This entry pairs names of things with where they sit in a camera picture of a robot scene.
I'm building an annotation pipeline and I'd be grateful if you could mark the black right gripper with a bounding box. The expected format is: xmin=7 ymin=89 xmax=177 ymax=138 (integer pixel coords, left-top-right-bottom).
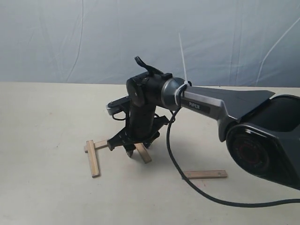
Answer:
xmin=107 ymin=110 xmax=169 ymax=158

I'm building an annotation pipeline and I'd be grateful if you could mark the diagonal wooden stick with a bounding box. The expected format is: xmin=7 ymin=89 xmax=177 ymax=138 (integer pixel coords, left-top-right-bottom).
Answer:
xmin=135 ymin=143 xmax=152 ymax=164

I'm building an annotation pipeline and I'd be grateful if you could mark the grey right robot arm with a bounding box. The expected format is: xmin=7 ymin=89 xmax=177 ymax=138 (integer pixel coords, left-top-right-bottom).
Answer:
xmin=107 ymin=72 xmax=300 ymax=189

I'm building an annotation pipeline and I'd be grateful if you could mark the short wooden stick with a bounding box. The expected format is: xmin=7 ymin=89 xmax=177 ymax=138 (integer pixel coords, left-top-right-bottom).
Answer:
xmin=86 ymin=140 xmax=108 ymax=152

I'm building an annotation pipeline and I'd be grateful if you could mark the white zip tie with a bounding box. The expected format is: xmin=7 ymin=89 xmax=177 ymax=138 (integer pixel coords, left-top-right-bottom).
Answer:
xmin=174 ymin=33 xmax=189 ymax=106

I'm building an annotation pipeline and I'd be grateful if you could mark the wooden stick with holes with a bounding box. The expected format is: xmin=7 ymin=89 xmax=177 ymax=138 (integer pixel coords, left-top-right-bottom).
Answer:
xmin=183 ymin=170 xmax=228 ymax=180

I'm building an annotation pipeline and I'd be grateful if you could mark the blue grey backdrop cloth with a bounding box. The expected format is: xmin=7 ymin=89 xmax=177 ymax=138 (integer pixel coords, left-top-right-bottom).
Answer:
xmin=0 ymin=0 xmax=300 ymax=87

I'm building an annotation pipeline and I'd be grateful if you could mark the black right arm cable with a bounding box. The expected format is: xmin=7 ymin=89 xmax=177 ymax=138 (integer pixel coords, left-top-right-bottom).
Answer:
xmin=165 ymin=106 xmax=300 ymax=209

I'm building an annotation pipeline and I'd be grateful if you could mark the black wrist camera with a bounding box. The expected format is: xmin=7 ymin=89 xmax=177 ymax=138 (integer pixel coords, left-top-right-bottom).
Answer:
xmin=106 ymin=96 xmax=130 ymax=121

